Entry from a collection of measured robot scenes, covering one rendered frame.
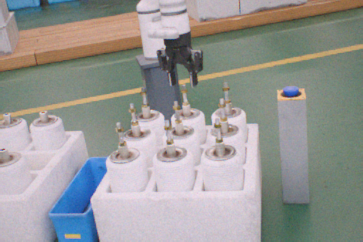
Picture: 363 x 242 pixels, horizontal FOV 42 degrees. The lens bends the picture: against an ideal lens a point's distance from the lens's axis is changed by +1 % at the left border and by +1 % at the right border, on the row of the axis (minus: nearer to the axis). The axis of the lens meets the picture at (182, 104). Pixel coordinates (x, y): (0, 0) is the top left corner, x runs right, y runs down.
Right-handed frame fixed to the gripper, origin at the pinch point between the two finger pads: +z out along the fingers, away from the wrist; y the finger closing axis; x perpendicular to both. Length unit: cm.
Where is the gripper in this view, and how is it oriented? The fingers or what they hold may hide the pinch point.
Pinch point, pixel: (183, 81)
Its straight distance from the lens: 131.2
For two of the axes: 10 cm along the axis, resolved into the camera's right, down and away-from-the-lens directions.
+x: -5.4, 3.7, -7.6
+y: -8.4, -1.0, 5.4
